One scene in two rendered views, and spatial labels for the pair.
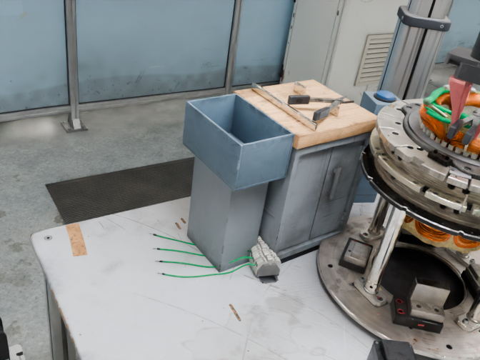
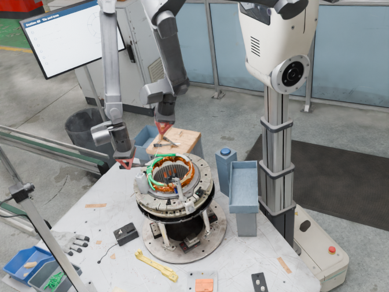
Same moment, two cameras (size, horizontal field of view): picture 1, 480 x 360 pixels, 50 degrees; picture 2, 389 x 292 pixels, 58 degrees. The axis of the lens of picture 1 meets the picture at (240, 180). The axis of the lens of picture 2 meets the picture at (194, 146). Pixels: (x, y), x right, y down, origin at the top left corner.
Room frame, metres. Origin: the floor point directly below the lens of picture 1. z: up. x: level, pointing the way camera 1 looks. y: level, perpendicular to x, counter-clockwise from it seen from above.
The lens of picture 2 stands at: (0.56, -1.41, 2.06)
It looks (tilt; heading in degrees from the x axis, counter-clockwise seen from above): 38 degrees down; 72
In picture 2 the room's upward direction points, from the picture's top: 11 degrees counter-clockwise
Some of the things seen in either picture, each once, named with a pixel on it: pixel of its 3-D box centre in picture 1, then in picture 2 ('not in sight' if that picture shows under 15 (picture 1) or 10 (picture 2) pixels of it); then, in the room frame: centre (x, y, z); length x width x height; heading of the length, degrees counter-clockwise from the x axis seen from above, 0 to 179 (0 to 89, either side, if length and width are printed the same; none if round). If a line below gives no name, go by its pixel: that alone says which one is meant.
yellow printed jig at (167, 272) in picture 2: not in sight; (156, 265); (0.59, -0.50, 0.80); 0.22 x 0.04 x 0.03; 120
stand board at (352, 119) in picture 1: (306, 110); (173, 142); (0.89, -0.10, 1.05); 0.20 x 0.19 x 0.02; 130
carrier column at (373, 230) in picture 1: (386, 193); not in sight; (0.88, -0.29, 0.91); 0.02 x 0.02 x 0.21
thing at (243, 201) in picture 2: not in sight; (245, 205); (1.02, -0.52, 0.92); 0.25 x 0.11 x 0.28; 59
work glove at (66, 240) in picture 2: not in sight; (65, 239); (0.26, -0.15, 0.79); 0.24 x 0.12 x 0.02; 127
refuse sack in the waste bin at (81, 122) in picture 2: not in sight; (94, 135); (0.55, 1.27, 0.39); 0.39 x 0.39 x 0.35
